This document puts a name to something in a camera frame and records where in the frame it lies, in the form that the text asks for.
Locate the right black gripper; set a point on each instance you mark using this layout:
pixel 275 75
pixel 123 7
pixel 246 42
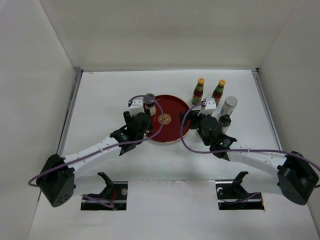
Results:
pixel 190 116

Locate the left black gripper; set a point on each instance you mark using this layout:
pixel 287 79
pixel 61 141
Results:
pixel 128 117

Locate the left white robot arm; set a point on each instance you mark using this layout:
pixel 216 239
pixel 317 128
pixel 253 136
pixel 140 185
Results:
pixel 57 179

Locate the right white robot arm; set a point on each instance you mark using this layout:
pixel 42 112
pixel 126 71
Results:
pixel 285 173

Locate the beige spice grinder black cap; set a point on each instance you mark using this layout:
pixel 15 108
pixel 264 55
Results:
pixel 199 133

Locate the red round tray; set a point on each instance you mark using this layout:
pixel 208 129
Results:
pixel 172 107

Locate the left ketchup bottle yellow cap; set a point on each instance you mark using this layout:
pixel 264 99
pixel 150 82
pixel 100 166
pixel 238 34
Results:
pixel 198 91

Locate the ketchup bottle yellow cap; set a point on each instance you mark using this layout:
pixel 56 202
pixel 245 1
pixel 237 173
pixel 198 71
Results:
pixel 218 91
pixel 198 91

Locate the brown spice grinder black cap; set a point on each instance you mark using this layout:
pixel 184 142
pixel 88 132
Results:
pixel 225 122

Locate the right ketchup bottle yellow cap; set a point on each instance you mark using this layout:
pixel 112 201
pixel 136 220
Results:
pixel 218 91

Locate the silver lid white beads jar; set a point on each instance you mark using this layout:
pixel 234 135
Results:
pixel 228 106

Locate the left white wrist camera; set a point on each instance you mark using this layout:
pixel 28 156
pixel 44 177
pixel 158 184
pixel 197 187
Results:
pixel 136 106

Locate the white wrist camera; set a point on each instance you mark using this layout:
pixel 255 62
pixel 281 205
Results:
pixel 208 106
pixel 136 106

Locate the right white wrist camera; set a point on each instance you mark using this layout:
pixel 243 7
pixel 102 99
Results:
pixel 208 106

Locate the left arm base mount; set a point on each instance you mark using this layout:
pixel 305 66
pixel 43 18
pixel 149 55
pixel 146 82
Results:
pixel 113 196

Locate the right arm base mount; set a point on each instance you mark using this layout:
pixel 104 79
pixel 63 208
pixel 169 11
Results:
pixel 232 196

